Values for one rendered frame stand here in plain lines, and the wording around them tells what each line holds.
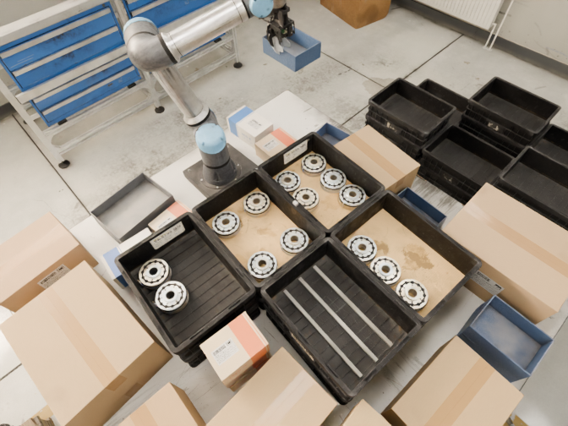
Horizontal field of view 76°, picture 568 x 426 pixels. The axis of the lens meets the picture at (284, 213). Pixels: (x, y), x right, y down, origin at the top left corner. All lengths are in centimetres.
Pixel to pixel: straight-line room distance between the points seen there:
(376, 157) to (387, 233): 35
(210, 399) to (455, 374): 75
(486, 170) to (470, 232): 100
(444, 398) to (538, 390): 116
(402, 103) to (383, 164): 94
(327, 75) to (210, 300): 253
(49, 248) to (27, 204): 151
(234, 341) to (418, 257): 69
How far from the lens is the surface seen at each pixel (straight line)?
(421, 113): 240
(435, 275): 136
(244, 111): 187
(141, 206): 165
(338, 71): 347
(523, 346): 145
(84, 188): 293
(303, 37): 173
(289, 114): 197
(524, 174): 228
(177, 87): 149
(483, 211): 148
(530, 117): 263
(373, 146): 161
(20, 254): 162
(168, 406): 120
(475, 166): 237
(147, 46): 129
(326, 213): 141
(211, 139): 149
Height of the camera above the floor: 200
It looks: 56 degrees down
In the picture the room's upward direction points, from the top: 3 degrees counter-clockwise
